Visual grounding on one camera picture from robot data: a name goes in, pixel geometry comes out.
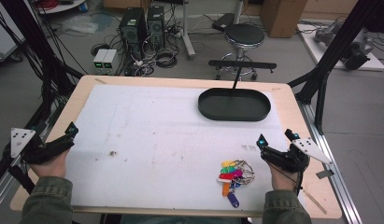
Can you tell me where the thin wooden stick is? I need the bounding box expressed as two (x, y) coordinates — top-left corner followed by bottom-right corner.
(301, 189), (328, 216)

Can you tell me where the clear plastic bag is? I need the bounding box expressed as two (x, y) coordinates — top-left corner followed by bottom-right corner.
(61, 14), (100, 35)

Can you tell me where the grey robot device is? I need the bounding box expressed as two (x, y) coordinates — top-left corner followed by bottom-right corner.
(313, 21), (375, 71)

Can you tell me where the white bench power supply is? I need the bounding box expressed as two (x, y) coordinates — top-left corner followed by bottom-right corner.
(102, 49), (119, 76)
(92, 48), (108, 76)

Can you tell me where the black oval tray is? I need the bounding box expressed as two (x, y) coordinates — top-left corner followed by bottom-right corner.
(197, 87), (272, 122)

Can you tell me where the black strap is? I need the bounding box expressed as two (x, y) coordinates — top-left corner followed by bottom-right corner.
(7, 163), (36, 196)

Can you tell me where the white table leg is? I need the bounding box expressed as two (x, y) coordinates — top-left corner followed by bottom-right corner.
(179, 0), (197, 61)

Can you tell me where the black coiled cable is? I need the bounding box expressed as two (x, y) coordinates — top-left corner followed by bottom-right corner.
(154, 50), (178, 69)

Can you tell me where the grey tape piece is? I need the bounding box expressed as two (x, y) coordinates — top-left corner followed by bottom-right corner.
(315, 169), (335, 180)

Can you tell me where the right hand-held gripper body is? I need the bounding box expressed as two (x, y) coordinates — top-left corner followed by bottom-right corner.
(260, 136), (334, 175)

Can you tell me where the key bunch with coloured tags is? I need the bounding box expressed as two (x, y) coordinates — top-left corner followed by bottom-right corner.
(216, 159), (256, 209)

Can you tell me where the flat black box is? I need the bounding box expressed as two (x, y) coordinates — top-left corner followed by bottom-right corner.
(211, 12), (236, 33)

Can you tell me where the white floor board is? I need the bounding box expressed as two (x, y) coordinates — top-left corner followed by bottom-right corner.
(296, 22), (384, 72)

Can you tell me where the aluminium rail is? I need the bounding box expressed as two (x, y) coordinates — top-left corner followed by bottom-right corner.
(297, 100), (364, 224)
(0, 102), (58, 217)

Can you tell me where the small black computer tower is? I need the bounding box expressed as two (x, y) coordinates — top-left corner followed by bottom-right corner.
(146, 5), (166, 49)

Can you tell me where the round white table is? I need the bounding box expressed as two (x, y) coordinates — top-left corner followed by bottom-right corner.
(36, 0), (89, 15)

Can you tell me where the black round stool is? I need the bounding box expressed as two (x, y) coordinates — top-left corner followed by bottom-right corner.
(215, 23), (266, 81)

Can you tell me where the white equipment case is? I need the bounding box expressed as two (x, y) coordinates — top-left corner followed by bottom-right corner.
(0, 8), (26, 63)

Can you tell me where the black frame post with cables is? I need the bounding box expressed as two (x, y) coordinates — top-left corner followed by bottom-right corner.
(0, 0), (85, 188)

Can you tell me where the person's left hand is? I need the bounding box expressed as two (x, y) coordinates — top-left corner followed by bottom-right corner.
(30, 148), (70, 180)

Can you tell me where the large black computer tower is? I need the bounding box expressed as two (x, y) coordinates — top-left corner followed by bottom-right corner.
(119, 7), (149, 61)

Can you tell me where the person's right hand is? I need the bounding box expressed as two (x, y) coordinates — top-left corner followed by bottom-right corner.
(266, 160), (302, 192)

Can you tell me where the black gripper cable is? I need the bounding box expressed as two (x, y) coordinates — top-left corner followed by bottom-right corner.
(267, 161), (306, 198)

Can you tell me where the black bar on stand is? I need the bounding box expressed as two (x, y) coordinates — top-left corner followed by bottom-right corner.
(207, 59), (278, 91)

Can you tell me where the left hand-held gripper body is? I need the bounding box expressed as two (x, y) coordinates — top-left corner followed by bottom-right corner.
(10, 127), (77, 165)

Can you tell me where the brown cardboard box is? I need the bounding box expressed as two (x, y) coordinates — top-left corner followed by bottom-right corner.
(260, 0), (309, 39)

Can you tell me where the white table mat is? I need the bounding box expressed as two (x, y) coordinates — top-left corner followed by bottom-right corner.
(65, 84), (290, 213)

